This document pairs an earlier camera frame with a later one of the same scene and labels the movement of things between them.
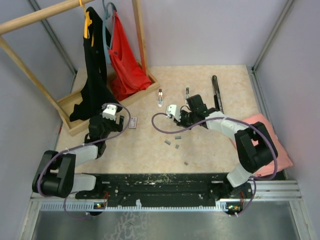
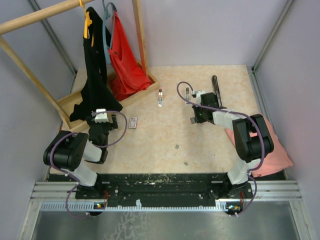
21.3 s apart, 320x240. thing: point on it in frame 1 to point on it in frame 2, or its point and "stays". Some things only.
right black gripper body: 187,119 to 199,114
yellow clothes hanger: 87,22 stays
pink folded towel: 284,160 stays
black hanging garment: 96,92 stays
